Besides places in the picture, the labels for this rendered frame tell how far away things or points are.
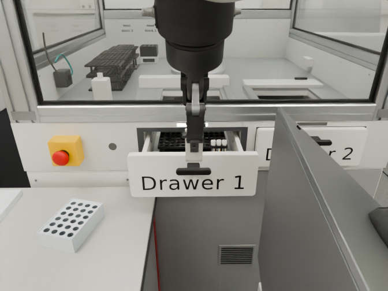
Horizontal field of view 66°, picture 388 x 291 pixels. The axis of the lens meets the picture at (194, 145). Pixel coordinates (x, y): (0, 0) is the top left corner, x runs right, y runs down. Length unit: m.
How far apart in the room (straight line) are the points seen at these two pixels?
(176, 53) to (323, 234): 0.25
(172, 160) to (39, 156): 0.41
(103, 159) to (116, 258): 0.30
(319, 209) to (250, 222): 0.71
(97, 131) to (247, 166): 0.40
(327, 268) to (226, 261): 0.82
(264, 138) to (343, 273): 0.60
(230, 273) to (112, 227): 0.53
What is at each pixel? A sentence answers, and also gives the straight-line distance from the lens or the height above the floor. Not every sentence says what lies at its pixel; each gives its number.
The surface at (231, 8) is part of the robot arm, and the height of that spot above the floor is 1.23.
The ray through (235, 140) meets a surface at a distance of 0.81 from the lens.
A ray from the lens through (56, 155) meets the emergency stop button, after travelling 0.81.
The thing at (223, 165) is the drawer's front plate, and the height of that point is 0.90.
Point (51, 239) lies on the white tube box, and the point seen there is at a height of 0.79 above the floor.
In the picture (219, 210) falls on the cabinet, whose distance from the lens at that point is 0.94.
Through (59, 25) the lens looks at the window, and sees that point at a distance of 0.80.
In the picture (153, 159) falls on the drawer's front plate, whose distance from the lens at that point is 0.66.
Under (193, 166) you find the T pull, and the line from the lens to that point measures 0.65.
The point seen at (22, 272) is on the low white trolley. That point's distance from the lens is 0.71.
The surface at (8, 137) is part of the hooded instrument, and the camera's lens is 1.59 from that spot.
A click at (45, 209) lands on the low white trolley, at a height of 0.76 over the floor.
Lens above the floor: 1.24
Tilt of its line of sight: 26 degrees down
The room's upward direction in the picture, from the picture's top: straight up
